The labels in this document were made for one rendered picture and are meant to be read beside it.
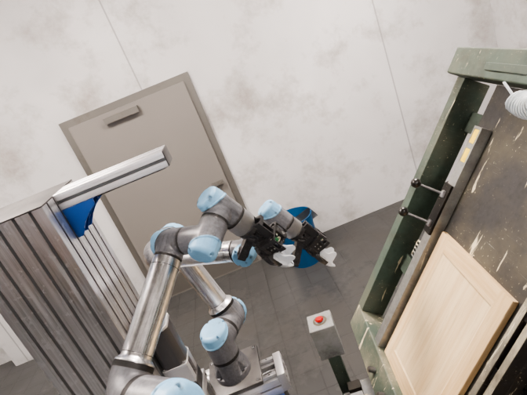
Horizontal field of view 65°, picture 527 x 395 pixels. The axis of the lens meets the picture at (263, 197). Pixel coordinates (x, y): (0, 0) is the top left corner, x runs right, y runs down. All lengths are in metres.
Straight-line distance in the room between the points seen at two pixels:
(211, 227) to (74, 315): 0.47
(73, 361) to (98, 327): 0.13
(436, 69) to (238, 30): 2.09
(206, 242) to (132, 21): 3.46
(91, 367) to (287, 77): 3.48
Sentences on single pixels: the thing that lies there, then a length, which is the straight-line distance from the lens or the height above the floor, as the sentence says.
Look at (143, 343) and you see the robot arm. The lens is 1.05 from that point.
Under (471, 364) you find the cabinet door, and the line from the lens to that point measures 1.42.
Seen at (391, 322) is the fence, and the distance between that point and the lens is 1.83.
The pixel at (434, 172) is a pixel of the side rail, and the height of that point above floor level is 1.45.
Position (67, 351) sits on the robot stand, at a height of 1.62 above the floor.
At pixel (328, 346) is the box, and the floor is 0.82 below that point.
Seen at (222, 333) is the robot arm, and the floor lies 1.26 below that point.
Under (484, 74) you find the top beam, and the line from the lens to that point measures 1.60.
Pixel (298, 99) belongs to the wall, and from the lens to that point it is 4.35.
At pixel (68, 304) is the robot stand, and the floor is 1.75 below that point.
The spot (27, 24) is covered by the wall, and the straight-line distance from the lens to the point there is 4.53.
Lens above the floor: 2.19
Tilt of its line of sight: 20 degrees down
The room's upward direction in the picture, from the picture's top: 22 degrees counter-clockwise
